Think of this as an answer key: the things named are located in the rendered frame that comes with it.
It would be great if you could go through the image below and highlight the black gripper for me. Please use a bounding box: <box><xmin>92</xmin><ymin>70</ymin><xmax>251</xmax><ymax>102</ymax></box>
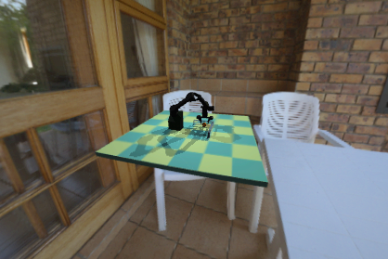
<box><xmin>196</xmin><ymin>112</ymin><xmax>213</xmax><ymax>124</ymax></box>

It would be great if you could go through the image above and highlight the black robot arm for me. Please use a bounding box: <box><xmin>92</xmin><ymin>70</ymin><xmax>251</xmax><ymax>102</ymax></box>
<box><xmin>169</xmin><ymin>92</ymin><xmax>214</xmax><ymax>117</ymax></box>

